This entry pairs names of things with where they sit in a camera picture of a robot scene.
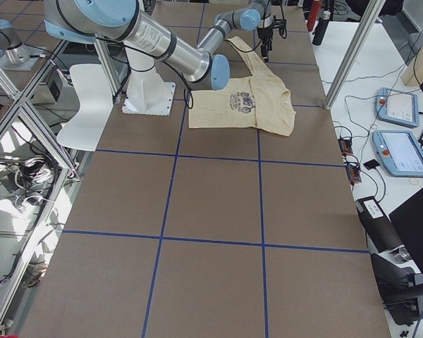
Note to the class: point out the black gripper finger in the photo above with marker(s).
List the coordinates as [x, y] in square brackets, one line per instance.
[265, 57]

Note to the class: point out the white plastic chair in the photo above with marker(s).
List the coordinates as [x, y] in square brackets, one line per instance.
[84, 130]

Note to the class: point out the blue teach pendant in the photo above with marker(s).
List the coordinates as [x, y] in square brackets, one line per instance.
[397, 107]
[399, 153]

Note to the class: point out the orange terminal block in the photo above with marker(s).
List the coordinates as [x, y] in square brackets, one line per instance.
[345, 145]
[353, 173]

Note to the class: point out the black water bottle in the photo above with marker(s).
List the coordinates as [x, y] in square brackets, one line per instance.
[321, 27]

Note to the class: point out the far blue teach pendant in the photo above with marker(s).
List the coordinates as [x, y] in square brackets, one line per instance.
[397, 107]

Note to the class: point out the near blue teach pendant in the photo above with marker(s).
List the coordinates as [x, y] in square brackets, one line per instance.
[399, 153]

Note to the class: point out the red bottle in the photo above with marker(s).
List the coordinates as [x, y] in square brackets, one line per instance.
[313, 14]

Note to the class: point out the aluminium frame post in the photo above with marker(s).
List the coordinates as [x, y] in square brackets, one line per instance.
[363, 29]

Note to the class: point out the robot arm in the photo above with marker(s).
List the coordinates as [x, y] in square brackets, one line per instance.
[124, 21]
[257, 16]

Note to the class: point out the beige long-sleeve graphic shirt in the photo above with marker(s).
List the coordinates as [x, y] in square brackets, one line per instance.
[260, 100]

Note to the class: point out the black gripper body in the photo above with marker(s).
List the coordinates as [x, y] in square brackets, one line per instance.
[264, 32]

